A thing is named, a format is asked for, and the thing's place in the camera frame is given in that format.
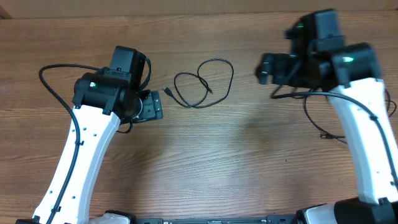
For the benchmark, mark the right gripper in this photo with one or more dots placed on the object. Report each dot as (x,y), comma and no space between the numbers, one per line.
(280,63)

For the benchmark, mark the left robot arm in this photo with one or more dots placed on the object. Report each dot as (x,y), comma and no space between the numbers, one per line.
(104,98)

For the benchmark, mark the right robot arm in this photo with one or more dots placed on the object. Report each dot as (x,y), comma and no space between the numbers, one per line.
(320,63)

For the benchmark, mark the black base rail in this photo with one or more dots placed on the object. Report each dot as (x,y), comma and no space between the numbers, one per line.
(270,219)

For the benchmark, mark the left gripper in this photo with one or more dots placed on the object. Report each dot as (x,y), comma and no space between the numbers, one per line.
(152,107)

